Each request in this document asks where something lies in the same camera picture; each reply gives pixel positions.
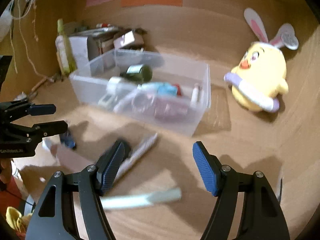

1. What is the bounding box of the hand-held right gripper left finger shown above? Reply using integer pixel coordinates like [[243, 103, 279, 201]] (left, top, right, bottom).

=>
[[25, 140, 125, 240]]

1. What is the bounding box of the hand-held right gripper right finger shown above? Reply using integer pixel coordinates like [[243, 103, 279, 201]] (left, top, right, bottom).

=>
[[192, 141, 290, 240]]

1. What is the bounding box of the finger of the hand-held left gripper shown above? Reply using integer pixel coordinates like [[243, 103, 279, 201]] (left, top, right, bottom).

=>
[[0, 99, 56, 123], [0, 120, 69, 143]]

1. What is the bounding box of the purple tube with black cap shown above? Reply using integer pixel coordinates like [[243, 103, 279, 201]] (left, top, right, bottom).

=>
[[120, 140, 132, 159]]

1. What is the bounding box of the pink cream tube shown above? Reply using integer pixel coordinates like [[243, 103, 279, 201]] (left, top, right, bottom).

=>
[[114, 133, 158, 180]]

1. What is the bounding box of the white teal tube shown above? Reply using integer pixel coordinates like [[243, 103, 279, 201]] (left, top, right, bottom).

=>
[[101, 187, 182, 210]]

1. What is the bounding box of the clear plastic storage bin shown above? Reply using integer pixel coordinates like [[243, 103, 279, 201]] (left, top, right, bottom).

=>
[[69, 49, 211, 137]]

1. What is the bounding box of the white braided cord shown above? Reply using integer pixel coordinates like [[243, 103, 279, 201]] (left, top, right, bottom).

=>
[[132, 91, 157, 113]]

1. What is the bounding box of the white small tube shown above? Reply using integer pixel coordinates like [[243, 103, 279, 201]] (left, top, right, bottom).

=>
[[190, 84, 202, 108]]

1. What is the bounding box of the white tape roll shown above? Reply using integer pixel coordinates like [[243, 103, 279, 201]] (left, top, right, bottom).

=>
[[107, 77, 125, 93]]

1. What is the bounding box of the green glass bottle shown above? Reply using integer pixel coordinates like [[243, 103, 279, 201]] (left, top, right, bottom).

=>
[[120, 64, 153, 84]]

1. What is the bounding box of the person's left hand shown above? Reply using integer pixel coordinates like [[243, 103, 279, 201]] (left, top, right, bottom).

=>
[[0, 159, 13, 184]]

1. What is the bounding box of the pink card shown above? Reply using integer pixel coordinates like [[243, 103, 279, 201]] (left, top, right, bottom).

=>
[[51, 144, 93, 170]]

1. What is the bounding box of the yellow spray bottle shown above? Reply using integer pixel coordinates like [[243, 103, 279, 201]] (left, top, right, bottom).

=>
[[55, 19, 77, 75]]

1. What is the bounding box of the white paper sheet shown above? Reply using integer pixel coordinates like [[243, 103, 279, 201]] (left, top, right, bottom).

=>
[[69, 36, 92, 69]]

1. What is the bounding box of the black thin rod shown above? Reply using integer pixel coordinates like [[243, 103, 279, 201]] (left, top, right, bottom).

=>
[[276, 170, 284, 203]]

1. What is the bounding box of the stack of books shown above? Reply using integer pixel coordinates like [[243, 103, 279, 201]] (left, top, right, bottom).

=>
[[72, 26, 120, 55]]

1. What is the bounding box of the white fluffy pompom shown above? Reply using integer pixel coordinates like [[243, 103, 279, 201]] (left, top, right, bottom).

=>
[[0, 5, 15, 40]]

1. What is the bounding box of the small pink white box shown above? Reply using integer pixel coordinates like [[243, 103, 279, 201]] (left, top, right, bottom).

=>
[[113, 30, 145, 50]]

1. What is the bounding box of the yellow chick plush toy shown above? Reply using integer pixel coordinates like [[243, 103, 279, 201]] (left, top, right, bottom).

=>
[[224, 8, 299, 113]]

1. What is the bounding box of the wooden handle tool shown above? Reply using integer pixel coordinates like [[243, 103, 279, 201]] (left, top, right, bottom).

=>
[[31, 77, 48, 92]]

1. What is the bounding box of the white string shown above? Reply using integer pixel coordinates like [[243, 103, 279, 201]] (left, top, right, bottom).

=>
[[10, 0, 50, 78]]

